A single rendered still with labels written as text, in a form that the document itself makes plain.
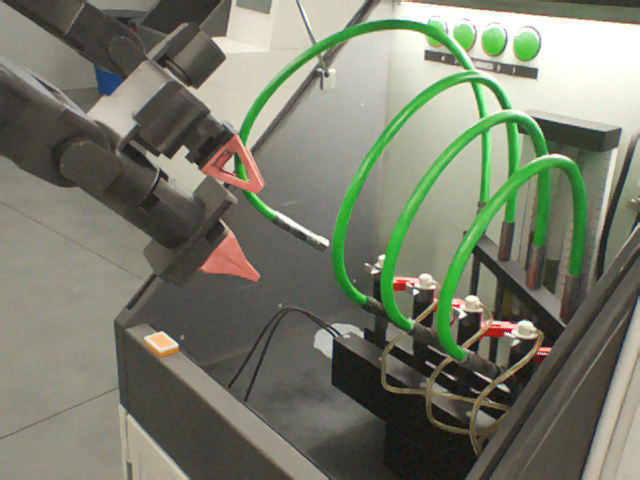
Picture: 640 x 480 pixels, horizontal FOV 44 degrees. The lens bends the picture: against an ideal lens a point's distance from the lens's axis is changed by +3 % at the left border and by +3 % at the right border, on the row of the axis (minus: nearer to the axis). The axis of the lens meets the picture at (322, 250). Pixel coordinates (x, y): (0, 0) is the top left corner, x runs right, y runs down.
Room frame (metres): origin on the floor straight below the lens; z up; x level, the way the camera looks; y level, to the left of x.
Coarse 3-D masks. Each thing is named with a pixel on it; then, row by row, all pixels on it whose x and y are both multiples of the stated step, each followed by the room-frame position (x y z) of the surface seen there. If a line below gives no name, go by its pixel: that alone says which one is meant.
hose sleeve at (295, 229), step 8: (280, 216) 1.02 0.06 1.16; (280, 224) 1.01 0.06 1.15; (288, 224) 1.02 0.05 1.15; (296, 224) 1.02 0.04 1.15; (288, 232) 1.02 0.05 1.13; (296, 232) 1.02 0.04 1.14; (304, 232) 1.02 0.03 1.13; (312, 232) 1.04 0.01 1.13; (304, 240) 1.02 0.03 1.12; (312, 240) 1.03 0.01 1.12
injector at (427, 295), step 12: (420, 288) 0.91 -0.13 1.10; (432, 288) 0.91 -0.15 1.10; (420, 300) 0.91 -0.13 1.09; (432, 300) 0.91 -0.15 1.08; (420, 312) 0.91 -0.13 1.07; (432, 312) 0.91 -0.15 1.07; (432, 324) 0.92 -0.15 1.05; (420, 348) 0.91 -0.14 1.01; (420, 360) 0.91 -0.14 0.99; (420, 372) 0.91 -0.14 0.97
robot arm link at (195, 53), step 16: (176, 32) 1.04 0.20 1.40; (192, 32) 1.04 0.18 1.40; (112, 48) 0.98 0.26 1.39; (128, 48) 0.98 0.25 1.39; (160, 48) 1.02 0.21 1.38; (176, 48) 1.03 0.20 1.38; (192, 48) 1.03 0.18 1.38; (208, 48) 1.04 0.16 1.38; (128, 64) 0.98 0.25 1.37; (176, 64) 1.02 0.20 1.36; (192, 64) 1.02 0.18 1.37; (208, 64) 1.04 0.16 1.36; (192, 80) 1.02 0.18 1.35
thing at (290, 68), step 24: (360, 24) 1.05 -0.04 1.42; (384, 24) 1.05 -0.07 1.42; (408, 24) 1.06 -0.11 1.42; (312, 48) 1.03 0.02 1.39; (456, 48) 1.08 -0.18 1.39; (288, 72) 1.02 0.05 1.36; (264, 96) 1.01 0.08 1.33; (480, 96) 1.10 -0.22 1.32; (240, 168) 1.00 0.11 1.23; (480, 192) 1.11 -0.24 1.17
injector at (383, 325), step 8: (376, 264) 0.99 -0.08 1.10; (376, 280) 0.98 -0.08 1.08; (376, 288) 0.97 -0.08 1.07; (376, 296) 0.97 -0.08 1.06; (376, 320) 0.98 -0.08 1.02; (384, 320) 0.98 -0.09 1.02; (376, 328) 0.98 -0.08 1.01; (384, 328) 0.98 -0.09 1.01; (376, 336) 0.98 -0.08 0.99; (384, 336) 0.98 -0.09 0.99; (376, 344) 0.98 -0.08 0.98; (384, 344) 0.98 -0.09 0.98
